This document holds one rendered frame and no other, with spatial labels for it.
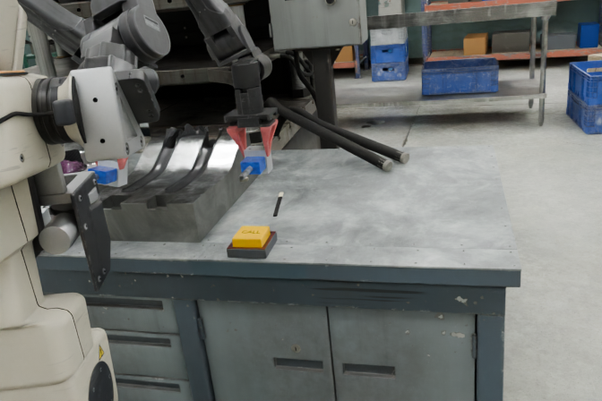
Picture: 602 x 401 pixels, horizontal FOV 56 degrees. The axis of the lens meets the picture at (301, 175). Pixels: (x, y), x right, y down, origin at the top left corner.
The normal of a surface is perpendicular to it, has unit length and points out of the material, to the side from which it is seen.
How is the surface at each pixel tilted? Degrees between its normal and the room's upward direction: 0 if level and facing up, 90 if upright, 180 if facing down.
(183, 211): 90
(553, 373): 0
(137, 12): 70
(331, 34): 90
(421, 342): 90
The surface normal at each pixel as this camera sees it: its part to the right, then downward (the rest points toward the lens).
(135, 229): -0.24, 0.35
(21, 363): 0.03, 0.20
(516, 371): -0.09, -0.94
